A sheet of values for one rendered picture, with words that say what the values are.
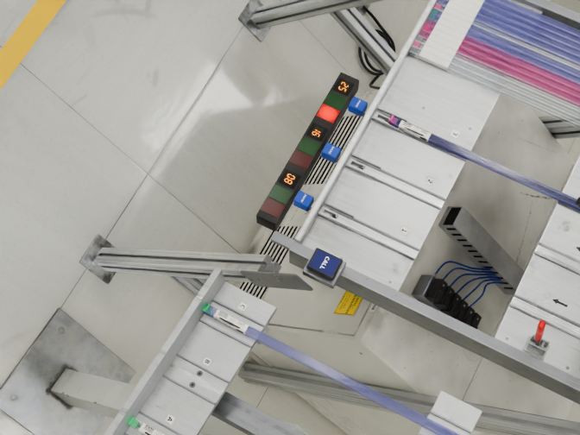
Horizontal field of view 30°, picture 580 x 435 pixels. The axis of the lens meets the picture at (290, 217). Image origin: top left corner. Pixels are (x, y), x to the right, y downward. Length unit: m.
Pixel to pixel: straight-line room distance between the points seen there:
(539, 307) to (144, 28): 1.19
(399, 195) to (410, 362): 0.43
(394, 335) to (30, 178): 0.86
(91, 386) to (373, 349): 0.60
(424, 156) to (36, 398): 1.02
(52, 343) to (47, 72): 0.60
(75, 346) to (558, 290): 1.10
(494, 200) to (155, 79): 0.84
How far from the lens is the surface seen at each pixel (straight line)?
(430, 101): 2.06
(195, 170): 2.64
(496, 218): 2.42
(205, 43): 2.69
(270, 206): 1.95
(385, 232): 1.93
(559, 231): 1.98
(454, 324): 1.87
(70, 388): 2.40
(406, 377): 2.24
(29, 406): 2.46
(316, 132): 2.02
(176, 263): 2.19
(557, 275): 1.95
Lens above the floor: 2.22
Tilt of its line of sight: 52 degrees down
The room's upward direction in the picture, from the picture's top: 90 degrees clockwise
